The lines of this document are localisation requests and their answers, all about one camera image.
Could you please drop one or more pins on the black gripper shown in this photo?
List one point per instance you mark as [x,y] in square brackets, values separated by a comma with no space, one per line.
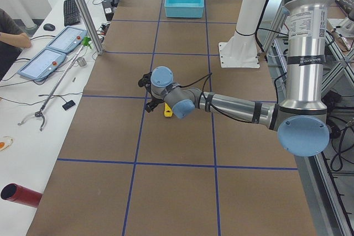
[155,100]

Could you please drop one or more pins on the yellow beetle toy car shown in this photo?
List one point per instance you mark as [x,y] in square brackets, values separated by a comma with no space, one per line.
[167,111]

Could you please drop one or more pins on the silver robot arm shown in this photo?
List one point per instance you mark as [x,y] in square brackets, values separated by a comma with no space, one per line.
[300,119]

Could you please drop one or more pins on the fried egg toy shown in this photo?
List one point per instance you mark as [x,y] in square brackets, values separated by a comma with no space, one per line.
[5,142]

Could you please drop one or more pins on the black smartphone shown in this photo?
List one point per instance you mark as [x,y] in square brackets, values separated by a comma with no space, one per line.
[68,105]

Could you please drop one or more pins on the small silver metal weight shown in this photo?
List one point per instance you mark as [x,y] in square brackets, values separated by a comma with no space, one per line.
[81,61]

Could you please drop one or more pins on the metal reacher grabber tool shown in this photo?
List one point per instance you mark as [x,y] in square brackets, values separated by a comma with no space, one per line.
[40,113]

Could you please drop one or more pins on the upper teach pendant tablet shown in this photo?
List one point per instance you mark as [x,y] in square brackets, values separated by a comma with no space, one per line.
[68,39]

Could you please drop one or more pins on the teach pendant tablet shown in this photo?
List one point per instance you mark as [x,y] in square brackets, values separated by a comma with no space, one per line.
[42,64]
[68,39]

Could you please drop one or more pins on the light blue plastic bin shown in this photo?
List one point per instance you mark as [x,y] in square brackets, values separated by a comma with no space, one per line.
[184,8]

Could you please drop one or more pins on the black power adapter box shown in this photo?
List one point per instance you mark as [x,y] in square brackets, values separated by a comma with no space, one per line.
[108,9]

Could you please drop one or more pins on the lower teach pendant tablet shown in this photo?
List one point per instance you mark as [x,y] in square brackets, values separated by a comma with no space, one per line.
[42,64]

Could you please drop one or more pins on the black keyboard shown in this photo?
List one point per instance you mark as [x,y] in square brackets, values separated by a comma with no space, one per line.
[71,13]

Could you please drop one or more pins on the black computer mouse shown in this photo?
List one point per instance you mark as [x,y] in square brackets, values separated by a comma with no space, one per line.
[49,27]

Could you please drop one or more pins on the seated person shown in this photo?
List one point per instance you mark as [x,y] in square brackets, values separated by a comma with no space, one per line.
[13,40]

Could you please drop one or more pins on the red cylinder tube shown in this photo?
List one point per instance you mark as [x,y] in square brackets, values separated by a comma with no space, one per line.
[21,195]

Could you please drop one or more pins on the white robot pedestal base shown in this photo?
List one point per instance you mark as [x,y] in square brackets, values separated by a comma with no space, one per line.
[241,50]

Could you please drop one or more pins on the aluminium frame post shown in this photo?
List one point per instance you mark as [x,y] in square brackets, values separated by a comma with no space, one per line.
[82,6]

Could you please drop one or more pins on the aluminium lattice frame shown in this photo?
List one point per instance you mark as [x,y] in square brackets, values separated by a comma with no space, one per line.
[328,177]

